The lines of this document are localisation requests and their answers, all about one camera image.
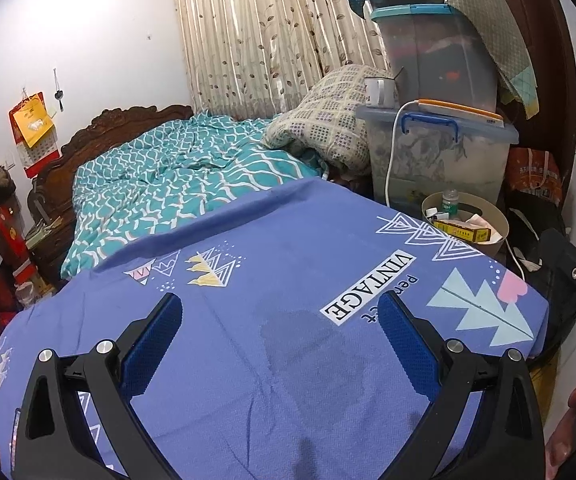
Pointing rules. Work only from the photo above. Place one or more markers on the tall red box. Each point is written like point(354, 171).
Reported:
point(8, 242)

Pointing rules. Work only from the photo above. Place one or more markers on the white orange flat device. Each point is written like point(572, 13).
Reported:
point(462, 109)

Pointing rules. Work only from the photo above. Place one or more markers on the teal patterned quilt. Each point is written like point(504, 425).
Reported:
point(158, 185)

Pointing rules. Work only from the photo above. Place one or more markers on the small white box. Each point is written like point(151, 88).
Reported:
point(432, 213)

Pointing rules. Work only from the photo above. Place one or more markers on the carved wooden headboard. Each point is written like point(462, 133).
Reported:
point(118, 120)

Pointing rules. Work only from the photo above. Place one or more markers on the hanging wall ornament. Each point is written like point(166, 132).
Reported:
point(58, 94)

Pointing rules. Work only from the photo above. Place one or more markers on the white enamel mug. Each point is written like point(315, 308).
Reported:
point(377, 92)

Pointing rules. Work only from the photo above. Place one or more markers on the black bag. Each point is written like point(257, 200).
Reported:
point(527, 225)

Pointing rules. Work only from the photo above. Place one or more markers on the small green label bottle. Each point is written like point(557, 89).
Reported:
point(450, 205)

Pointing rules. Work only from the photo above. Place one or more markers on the dark wooden nightstand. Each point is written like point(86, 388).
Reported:
point(50, 260)

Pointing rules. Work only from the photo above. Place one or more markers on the beige round bin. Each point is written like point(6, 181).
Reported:
point(492, 251)

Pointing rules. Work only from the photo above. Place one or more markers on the checkered folded quilt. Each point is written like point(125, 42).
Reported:
point(328, 120)

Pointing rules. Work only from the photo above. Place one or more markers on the orange printed bag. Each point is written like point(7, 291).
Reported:
point(532, 172)

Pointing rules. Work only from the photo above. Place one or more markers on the red yellow wall calendar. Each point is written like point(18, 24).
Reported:
point(33, 125)

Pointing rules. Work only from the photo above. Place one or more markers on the dark wooden door frame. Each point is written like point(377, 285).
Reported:
point(557, 60)

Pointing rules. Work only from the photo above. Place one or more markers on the stack of papers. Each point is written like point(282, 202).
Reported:
point(43, 232)

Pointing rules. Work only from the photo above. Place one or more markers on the teal patchwork cloth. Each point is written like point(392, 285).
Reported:
point(482, 25)

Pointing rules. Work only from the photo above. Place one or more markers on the person's right hand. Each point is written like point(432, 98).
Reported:
point(565, 435)

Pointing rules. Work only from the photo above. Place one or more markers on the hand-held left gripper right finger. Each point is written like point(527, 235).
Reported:
point(412, 345)

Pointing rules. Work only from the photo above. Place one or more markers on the beige leaf print curtain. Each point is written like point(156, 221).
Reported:
point(268, 35)

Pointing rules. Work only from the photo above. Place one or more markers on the clear storage box teal lid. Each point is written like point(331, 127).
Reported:
point(442, 60)

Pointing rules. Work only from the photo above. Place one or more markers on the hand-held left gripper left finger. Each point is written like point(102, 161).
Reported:
point(153, 350)

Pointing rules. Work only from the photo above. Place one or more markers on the blue printed cloth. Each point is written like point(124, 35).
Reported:
point(268, 270)

